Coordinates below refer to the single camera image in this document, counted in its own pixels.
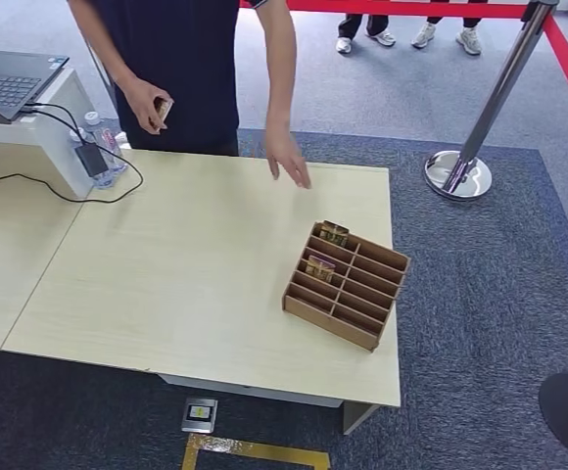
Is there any short black laptop cable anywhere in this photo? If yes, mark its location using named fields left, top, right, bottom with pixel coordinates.
left=21, top=107, right=86, bottom=145
left=28, top=100, right=88, bottom=143

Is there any person's left hand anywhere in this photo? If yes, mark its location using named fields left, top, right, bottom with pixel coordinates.
left=264, top=120, right=312, bottom=191

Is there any clear plastic water bottle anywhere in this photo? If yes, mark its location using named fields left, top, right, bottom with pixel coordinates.
left=67, top=126, right=116, bottom=190

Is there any white desk crossbeam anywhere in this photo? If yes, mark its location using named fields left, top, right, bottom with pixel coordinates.
left=159, top=372, right=345, bottom=410

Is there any yellow floor tape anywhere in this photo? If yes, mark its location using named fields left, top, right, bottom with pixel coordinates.
left=181, top=432, right=332, bottom=470

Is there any person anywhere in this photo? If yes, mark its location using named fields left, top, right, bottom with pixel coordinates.
left=409, top=0, right=492, bottom=59
left=66, top=0, right=312, bottom=191
left=335, top=0, right=396, bottom=57

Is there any chrome stanchion post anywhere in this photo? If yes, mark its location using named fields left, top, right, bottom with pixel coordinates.
left=424, top=0, right=560, bottom=203

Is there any desk leg panel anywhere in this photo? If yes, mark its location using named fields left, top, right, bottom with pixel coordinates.
left=341, top=399, right=381, bottom=436

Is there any clear bottle with red label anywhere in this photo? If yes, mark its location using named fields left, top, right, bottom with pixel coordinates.
left=83, top=111, right=129, bottom=177

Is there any black adapter box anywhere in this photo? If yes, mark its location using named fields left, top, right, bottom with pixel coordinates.
left=74, top=141, right=110, bottom=179

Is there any brown slotted card tray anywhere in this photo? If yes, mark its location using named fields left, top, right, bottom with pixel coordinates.
left=281, top=220, right=412, bottom=354

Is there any metal floor socket box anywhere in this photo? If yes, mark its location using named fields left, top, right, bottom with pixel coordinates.
left=181, top=397, right=220, bottom=435

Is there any person's right hand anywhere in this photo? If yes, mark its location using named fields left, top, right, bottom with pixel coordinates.
left=122, top=75, right=174, bottom=137

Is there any long black desk cable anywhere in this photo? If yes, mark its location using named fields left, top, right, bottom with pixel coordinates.
left=0, top=143, right=145, bottom=205

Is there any white laptop riser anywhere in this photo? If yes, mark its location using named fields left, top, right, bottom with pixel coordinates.
left=0, top=66, right=99, bottom=201

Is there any dark grey laptop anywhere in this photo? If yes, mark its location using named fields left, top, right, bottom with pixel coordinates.
left=0, top=47, right=70, bottom=124

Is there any gold patterned card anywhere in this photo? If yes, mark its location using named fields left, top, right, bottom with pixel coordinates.
left=153, top=96, right=175, bottom=129
left=305, top=254, right=338, bottom=284
left=318, top=219, right=350, bottom=249

